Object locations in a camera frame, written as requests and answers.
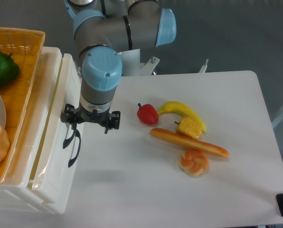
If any green bell pepper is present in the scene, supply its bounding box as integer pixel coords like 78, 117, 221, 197
0, 51, 20, 87

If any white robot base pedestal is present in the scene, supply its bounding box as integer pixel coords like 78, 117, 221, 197
117, 49, 140, 76

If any white drawer cabinet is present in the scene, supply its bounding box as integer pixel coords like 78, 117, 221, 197
0, 47, 78, 213

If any yellow banana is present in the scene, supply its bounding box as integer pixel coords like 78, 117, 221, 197
157, 101, 207, 132

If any long baguette bread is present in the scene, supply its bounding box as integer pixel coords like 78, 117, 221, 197
150, 128, 229, 158

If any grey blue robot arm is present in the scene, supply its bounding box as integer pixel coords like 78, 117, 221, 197
62, 0, 177, 136

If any yellow corn piece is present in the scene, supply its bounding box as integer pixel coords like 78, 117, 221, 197
174, 116, 202, 139

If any orange woven basket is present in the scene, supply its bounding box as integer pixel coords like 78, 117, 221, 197
0, 27, 46, 183

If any white drawer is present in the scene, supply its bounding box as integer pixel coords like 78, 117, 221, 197
31, 54, 81, 214

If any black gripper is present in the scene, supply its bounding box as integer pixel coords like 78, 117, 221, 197
61, 104, 121, 138

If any knotted bread roll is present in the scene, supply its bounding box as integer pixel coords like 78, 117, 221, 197
178, 150, 209, 177

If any red bell pepper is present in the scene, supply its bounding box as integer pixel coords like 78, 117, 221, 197
137, 103, 159, 125

